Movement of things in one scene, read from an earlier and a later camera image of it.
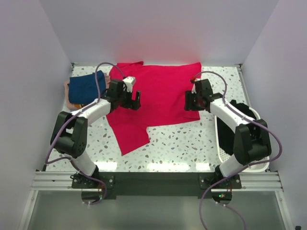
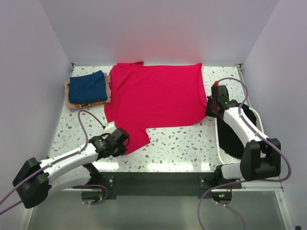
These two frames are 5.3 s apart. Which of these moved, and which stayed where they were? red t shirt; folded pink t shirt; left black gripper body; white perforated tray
Moved: left black gripper body
Stayed: red t shirt; folded pink t shirt; white perforated tray
